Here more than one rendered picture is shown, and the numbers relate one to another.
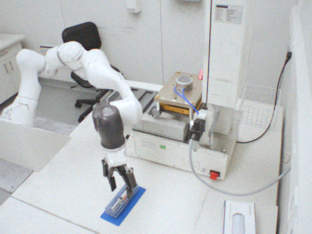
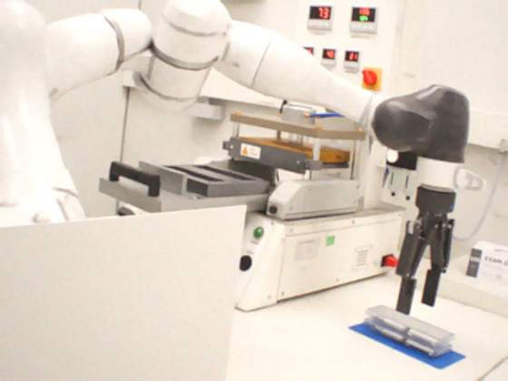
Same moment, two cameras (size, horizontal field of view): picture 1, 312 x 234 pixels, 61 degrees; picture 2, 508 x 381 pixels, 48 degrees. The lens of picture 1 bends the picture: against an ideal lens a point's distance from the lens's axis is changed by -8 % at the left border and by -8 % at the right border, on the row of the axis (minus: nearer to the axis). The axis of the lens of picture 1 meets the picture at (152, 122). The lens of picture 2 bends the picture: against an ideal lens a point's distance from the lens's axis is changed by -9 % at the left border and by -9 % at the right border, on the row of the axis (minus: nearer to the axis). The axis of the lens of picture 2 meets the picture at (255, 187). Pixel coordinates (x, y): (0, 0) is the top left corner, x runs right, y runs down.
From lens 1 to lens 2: 157 cm
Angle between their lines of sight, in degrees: 70
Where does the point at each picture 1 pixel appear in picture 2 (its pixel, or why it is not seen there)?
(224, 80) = (410, 75)
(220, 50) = (410, 30)
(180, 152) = (353, 239)
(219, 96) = not seen: hidden behind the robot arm
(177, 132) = (352, 194)
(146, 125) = (311, 196)
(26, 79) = (38, 103)
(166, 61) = not seen: outside the picture
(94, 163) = (252, 345)
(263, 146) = not seen: hidden behind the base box
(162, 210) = (436, 318)
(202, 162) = (376, 246)
